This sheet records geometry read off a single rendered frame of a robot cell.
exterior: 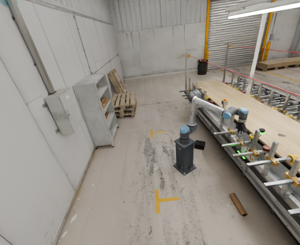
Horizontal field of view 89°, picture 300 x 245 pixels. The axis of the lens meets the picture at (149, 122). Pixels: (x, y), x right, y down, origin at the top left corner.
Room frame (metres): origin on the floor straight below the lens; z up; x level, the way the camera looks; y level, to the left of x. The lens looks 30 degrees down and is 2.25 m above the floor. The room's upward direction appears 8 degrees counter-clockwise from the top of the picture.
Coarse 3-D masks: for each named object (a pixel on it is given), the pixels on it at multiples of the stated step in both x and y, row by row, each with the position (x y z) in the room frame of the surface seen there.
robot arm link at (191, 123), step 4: (196, 92) 2.09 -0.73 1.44; (192, 104) 2.10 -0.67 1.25; (196, 104) 2.09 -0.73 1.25; (192, 108) 2.10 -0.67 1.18; (196, 108) 2.10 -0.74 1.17; (192, 112) 2.10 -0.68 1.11; (196, 112) 2.12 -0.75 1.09; (192, 116) 2.10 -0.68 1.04; (192, 120) 2.11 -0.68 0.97; (188, 124) 2.13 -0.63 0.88; (192, 124) 2.11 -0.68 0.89; (196, 124) 2.18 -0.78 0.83; (192, 128) 2.09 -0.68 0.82; (196, 128) 2.15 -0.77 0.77; (192, 132) 2.09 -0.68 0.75
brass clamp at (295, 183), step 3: (285, 174) 0.93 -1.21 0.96; (285, 177) 0.92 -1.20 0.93; (288, 177) 0.90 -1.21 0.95; (291, 177) 0.88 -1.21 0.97; (294, 177) 0.87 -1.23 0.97; (294, 180) 0.85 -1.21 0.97; (297, 180) 0.84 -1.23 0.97; (294, 183) 0.84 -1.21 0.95; (297, 183) 0.82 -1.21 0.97; (297, 186) 0.81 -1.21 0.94
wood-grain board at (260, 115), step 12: (204, 84) 3.99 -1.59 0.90; (216, 84) 3.86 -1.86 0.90; (216, 96) 3.08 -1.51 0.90; (228, 96) 3.00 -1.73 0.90; (240, 96) 2.92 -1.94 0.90; (252, 108) 2.34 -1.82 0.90; (264, 108) 2.29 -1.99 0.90; (252, 120) 1.98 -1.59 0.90; (264, 120) 1.94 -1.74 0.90; (276, 120) 1.90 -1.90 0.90; (288, 120) 1.86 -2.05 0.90; (252, 132) 1.69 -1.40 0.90; (276, 132) 1.62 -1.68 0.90; (288, 132) 1.59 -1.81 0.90; (264, 144) 1.45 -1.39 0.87; (288, 144) 1.36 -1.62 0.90
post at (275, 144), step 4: (272, 144) 1.16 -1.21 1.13; (276, 144) 1.13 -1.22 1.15; (272, 148) 1.15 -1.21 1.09; (276, 148) 1.13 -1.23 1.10; (272, 152) 1.13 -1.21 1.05; (268, 156) 1.16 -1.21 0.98; (272, 156) 1.13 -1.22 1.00; (268, 164) 1.13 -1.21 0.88; (264, 168) 1.16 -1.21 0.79; (268, 168) 1.13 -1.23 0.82; (264, 172) 1.14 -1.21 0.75
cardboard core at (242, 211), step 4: (232, 196) 1.32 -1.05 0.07; (236, 196) 1.32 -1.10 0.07; (232, 200) 1.29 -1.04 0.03; (236, 200) 1.26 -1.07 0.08; (236, 204) 1.21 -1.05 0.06; (240, 204) 1.20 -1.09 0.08; (240, 208) 1.15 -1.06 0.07; (240, 212) 1.11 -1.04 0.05; (244, 212) 1.08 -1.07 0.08; (244, 216) 1.08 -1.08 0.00
